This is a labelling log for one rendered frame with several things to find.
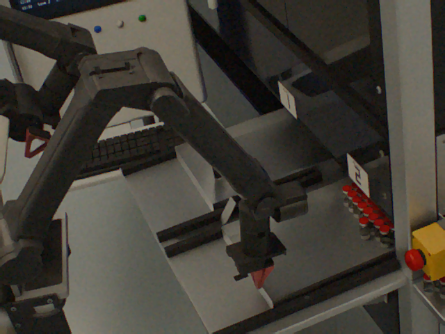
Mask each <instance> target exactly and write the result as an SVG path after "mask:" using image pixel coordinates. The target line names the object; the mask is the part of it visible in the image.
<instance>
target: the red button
mask: <svg viewBox="0 0 445 334"><path fill-rule="evenodd" d="M404 258H405V263H406V265H407V267H408V268H409V269H410V271H415V272H416V271H417V270H419V269H422V268H423V260H422V257H421V255H420V253H419V252H418V250H416V249H415V248H412V249H410V250H407V251H406V252H405V255H404Z"/></svg>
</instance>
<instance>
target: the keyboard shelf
mask: <svg viewBox="0 0 445 334"><path fill-rule="evenodd" d="M163 124H164V123H163V122H158V123H155V124H152V125H146V126H143V127H138V128H135V129H132V126H131V121H129V122H124V123H120V124H117V125H112V127H107V128H106V129H105V130H104V131H103V133H102V135H101V136H100V138H99V140H98V142H99V141H100V140H103V139H105V140H106V139H107V138H113V137H115V136H119V137H120V135H124V134H126V135H128V134H129V133H132V132H133V133H135V132H137V131H142V130H143V129H146V128H148V129H149V127H156V126H157V125H162V126H163ZM121 179H123V178H122V176H121V174H120V169H118V170H113V172H109V173H104V174H101V175H96V176H93V177H88V178H85V179H82V180H77V181H74V183H73V184H72V186H71V187H70V190H69V191H68V193H69V192H72V191H77V190H80V189H85V188H88V187H92V186H97V185H100V184H105V183H107V182H112V181H116V180H121Z"/></svg>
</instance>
